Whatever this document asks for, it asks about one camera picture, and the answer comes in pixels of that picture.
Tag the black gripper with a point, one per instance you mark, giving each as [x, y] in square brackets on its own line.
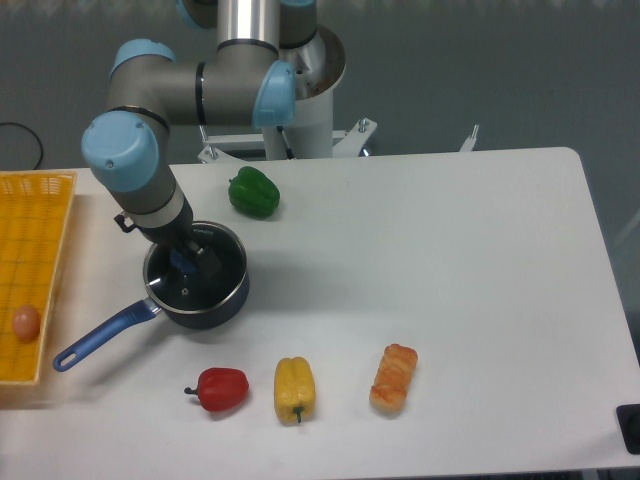
[172, 226]

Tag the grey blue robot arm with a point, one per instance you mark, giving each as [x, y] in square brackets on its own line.
[249, 83]

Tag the dark blue saucepan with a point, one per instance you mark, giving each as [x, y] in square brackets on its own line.
[139, 312]

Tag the green bell pepper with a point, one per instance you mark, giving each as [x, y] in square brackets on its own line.
[253, 193]

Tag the red bell pepper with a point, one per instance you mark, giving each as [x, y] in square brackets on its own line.
[220, 389]

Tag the yellow bell pepper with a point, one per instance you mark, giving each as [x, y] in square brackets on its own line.
[294, 391]

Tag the yellow plastic basket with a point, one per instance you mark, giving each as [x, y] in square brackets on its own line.
[35, 213]

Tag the brown egg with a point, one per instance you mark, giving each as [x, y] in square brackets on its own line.
[26, 323]

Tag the orange bread loaf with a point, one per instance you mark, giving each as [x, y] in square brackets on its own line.
[391, 384]

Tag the black device at table edge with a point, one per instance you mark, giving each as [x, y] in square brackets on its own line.
[629, 422]

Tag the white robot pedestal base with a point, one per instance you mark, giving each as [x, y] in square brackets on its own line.
[320, 66]

